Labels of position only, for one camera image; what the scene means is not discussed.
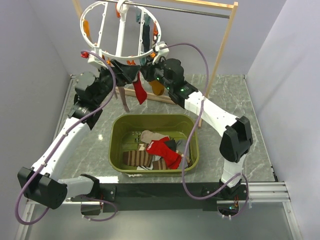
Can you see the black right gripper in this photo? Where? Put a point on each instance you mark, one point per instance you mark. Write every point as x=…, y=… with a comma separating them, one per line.
x=148, y=70

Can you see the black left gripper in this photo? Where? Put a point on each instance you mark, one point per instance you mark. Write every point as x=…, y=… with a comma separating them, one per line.
x=125, y=74

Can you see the white round clip hanger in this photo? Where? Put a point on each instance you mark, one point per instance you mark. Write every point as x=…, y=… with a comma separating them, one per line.
x=148, y=24

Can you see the red santa sock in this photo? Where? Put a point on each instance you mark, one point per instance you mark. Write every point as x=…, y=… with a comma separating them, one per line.
x=159, y=148

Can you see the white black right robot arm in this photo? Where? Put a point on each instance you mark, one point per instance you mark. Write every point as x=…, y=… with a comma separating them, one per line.
x=235, y=132

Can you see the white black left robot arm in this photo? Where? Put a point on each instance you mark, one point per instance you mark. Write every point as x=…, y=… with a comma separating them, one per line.
x=42, y=182

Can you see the grey-brown striped sock pair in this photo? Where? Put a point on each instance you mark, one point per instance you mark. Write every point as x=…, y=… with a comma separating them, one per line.
x=122, y=94

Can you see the mustard yellow sock pair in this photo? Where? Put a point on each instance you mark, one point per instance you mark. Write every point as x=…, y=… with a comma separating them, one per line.
x=157, y=88

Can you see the navy hanging sock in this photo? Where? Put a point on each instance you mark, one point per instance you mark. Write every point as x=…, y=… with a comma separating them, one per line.
x=146, y=38

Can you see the olive green plastic basket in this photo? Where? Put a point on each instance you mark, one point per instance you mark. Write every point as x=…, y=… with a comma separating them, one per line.
x=126, y=137

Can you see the beige sock in basket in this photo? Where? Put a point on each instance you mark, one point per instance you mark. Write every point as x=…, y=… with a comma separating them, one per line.
x=149, y=136

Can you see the grey sock in basket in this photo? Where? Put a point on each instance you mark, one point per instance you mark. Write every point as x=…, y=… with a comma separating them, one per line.
x=180, y=146

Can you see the brown striped sock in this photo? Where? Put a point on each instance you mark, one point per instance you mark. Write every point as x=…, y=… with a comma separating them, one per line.
x=137, y=158
x=159, y=165

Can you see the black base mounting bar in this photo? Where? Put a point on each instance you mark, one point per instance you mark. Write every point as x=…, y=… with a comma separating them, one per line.
x=163, y=196

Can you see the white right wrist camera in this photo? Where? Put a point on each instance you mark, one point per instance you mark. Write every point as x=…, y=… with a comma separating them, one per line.
x=161, y=50

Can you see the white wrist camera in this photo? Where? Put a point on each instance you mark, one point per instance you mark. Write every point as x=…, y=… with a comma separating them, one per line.
x=92, y=59
x=161, y=50

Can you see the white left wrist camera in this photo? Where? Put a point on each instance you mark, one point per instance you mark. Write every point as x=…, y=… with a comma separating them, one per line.
x=92, y=59

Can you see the aluminium rail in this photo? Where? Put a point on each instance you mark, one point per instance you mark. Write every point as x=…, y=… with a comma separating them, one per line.
x=259, y=192

